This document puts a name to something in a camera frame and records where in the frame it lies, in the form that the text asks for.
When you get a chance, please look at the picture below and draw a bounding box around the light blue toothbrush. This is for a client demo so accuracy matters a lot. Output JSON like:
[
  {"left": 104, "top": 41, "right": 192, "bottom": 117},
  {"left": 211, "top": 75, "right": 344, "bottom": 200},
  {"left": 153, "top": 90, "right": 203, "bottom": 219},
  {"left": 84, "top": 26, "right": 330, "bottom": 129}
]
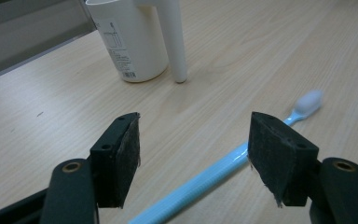
[{"left": 128, "top": 90, "right": 324, "bottom": 224}]

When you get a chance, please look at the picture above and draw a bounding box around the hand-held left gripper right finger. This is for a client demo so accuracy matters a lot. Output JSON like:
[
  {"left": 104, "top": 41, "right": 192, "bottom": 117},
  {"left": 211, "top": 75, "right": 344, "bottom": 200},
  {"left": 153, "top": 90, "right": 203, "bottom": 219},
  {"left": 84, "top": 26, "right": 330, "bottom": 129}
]
[{"left": 247, "top": 111, "right": 320, "bottom": 209}]

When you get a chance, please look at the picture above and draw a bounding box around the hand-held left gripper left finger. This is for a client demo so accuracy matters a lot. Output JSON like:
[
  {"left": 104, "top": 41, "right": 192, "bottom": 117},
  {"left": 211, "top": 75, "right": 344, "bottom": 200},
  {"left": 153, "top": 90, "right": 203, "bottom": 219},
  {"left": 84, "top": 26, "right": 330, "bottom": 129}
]
[{"left": 89, "top": 112, "right": 142, "bottom": 209}]

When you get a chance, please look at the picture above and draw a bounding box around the white cup with handle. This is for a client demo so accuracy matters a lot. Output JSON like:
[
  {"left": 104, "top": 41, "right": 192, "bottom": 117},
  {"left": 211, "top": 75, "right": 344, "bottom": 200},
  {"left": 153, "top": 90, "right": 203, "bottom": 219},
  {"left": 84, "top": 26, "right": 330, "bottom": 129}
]
[{"left": 84, "top": 0, "right": 188, "bottom": 84}]

